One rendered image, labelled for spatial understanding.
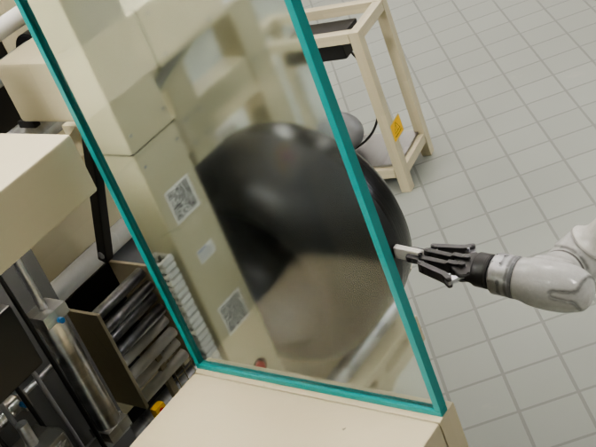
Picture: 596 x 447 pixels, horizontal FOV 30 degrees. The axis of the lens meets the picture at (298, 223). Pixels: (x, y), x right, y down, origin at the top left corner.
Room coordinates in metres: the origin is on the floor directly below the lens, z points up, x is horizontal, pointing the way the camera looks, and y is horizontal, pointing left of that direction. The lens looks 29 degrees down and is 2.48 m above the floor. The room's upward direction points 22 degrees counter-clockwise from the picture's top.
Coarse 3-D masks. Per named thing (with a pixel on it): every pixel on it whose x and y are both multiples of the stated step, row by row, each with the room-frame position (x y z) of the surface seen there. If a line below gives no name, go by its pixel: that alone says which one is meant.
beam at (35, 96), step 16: (32, 48) 2.42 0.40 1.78; (0, 64) 2.40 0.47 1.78; (16, 64) 2.36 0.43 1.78; (32, 64) 2.32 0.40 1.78; (16, 80) 2.37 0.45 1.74; (32, 80) 2.33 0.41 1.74; (48, 80) 2.30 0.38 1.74; (16, 96) 2.39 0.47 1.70; (32, 96) 2.35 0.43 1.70; (48, 96) 2.31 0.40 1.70; (32, 112) 2.37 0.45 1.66; (48, 112) 2.33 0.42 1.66; (64, 112) 2.29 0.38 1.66
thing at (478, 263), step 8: (472, 256) 1.97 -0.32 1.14; (480, 256) 1.93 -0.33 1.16; (488, 256) 1.92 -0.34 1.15; (472, 264) 1.92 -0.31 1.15; (480, 264) 1.91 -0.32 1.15; (488, 264) 1.91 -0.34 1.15; (456, 272) 1.94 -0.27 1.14; (464, 272) 1.93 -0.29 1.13; (472, 272) 1.92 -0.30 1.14; (480, 272) 1.90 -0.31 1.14; (464, 280) 1.93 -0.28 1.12; (472, 280) 1.91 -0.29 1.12; (480, 280) 1.90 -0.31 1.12
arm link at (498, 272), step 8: (496, 256) 1.91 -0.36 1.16; (504, 256) 1.90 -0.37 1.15; (512, 256) 1.89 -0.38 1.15; (520, 256) 1.89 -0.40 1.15; (496, 264) 1.89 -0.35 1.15; (504, 264) 1.88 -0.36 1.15; (512, 264) 1.87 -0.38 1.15; (488, 272) 1.89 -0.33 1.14; (496, 272) 1.88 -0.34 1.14; (504, 272) 1.87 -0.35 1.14; (488, 280) 1.88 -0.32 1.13; (496, 280) 1.87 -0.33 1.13; (504, 280) 1.86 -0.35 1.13; (488, 288) 1.89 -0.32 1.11; (496, 288) 1.87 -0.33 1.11; (504, 288) 1.86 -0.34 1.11; (504, 296) 1.87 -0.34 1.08
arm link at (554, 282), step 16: (544, 256) 1.86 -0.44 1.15; (560, 256) 1.86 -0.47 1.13; (512, 272) 1.86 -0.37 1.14; (528, 272) 1.83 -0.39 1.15; (544, 272) 1.81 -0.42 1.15; (560, 272) 1.80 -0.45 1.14; (576, 272) 1.79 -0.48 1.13; (512, 288) 1.84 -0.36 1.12; (528, 288) 1.81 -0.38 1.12; (544, 288) 1.79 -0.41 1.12; (560, 288) 1.77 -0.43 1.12; (576, 288) 1.76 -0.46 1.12; (592, 288) 1.78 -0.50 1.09; (528, 304) 1.82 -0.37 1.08; (544, 304) 1.79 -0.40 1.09; (560, 304) 1.77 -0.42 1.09; (576, 304) 1.75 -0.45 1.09
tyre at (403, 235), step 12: (360, 156) 2.22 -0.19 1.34; (372, 168) 2.20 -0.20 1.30; (372, 180) 2.15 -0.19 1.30; (372, 192) 2.12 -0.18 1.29; (384, 192) 2.14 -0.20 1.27; (384, 204) 2.12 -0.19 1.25; (396, 204) 2.15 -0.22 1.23; (384, 216) 2.10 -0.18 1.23; (396, 216) 2.12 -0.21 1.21; (384, 228) 2.09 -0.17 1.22; (396, 228) 2.11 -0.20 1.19; (408, 228) 2.15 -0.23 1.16; (396, 240) 2.10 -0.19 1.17; (408, 240) 2.13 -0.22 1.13; (396, 264) 2.09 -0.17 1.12; (408, 264) 2.13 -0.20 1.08
